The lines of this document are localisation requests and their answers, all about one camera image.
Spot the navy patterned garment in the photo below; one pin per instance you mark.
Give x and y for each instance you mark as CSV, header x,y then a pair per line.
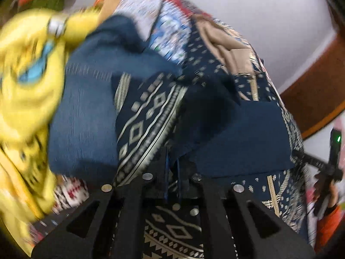
x,y
151,108

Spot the yellow cartoon blanket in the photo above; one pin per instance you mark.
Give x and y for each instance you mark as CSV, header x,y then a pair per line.
x,y
27,99

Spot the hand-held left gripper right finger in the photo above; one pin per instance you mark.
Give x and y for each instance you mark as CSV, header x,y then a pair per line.
x,y
183,180

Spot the tan orange cloth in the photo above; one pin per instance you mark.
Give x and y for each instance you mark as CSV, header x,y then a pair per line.
x,y
111,4

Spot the wooden wardrobe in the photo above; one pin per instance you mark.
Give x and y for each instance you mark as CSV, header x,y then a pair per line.
x,y
315,86

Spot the green cloth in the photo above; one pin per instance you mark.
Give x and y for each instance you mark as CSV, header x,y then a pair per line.
x,y
52,4

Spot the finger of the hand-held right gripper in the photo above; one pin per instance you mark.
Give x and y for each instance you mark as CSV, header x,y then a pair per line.
x,y
306,158

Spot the person's right hand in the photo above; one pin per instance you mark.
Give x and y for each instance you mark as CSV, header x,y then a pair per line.
x,y
333,195

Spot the patchwork bed sheet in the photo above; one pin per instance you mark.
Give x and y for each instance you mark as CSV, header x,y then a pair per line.
x,y
167,32

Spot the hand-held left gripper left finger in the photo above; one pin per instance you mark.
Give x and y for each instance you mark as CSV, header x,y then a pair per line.
x,y
161,172

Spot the beige cloth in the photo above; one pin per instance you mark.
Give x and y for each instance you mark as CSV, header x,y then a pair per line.
x,y
223,48

